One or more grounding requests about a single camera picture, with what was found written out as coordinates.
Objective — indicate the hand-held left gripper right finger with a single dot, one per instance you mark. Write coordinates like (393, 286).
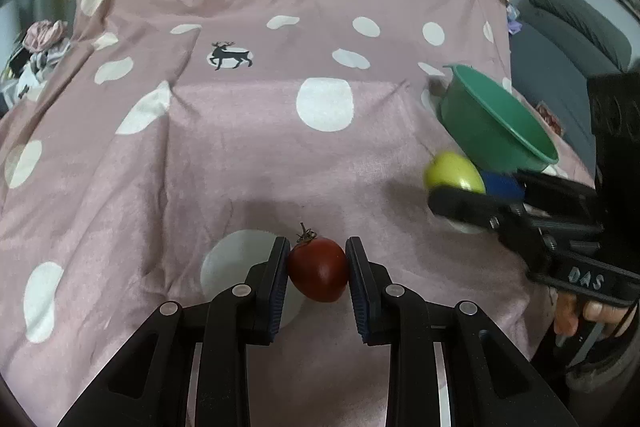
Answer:
(357, 292)

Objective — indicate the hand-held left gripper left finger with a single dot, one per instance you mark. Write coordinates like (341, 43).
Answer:
(277, 287)

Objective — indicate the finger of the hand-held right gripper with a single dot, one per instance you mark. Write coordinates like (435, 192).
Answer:
(502, 184)
(470, 207)

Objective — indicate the oval green jujube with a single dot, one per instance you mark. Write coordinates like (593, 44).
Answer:
(452, 172)

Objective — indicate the dark red tomato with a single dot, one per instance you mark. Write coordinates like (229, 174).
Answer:
(320, 272)

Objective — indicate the green plastic bowl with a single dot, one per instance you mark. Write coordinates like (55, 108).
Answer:
(480, 117)

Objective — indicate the person's right hand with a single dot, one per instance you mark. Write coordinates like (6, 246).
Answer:
(565, 314)

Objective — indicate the red snack packet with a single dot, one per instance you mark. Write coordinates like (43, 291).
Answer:
(550, 119)

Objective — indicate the grey sofa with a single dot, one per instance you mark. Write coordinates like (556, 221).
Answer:
(575, 32)

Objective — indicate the pink polka dot blanket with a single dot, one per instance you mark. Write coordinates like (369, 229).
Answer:
(200, 132)

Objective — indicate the pile of crumpled clothes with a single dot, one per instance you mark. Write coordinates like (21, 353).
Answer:
(35, 49)

